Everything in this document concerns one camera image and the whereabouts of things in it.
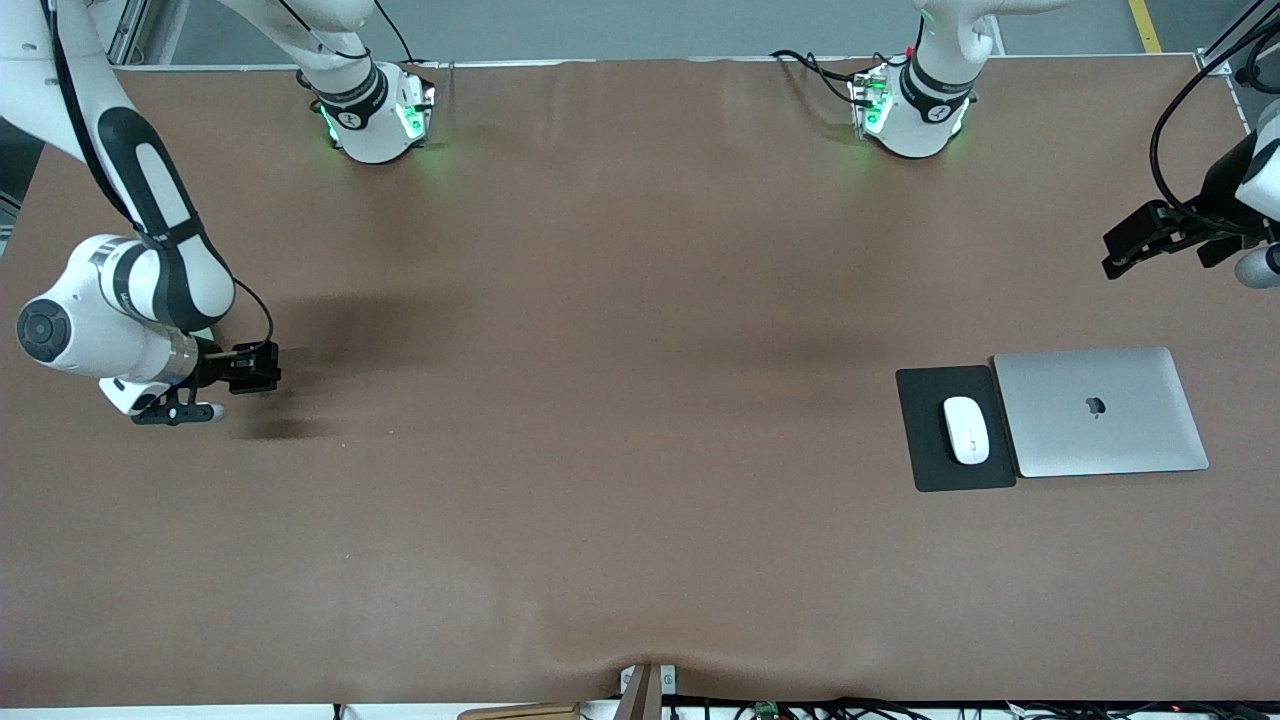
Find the white computer mouse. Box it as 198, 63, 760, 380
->
943, 396, 991, 467

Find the dark grey mouse pad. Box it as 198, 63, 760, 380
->
896, 365, 1018, 493

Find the silver closed laptop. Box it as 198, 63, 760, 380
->
992, 347, 1210, 479

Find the brown table cover mat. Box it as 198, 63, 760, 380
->
0, 55, 1280, 707

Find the light wooden board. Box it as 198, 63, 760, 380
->
457, 702, 582, 720

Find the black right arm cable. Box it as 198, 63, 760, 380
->
40, 0, 276, 351

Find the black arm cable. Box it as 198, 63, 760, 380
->
1149, 0, 1280, 217
40, 0, 276, 351

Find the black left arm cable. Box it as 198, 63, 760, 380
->
1149, 0, 1280, 217

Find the aluminium frame profile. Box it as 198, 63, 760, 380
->
95, 0, 153, 71
1194, 0, 1280, 83

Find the black right base cable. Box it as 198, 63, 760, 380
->
373, 0, 443, 69

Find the black base cable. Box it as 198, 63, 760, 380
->
373, 0, 443, 69
770, 44, 909, 107

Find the black left base cable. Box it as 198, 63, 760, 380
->
770, 44, 909, 107

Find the white table edge bracket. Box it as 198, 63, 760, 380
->
619, 665, 678, 699

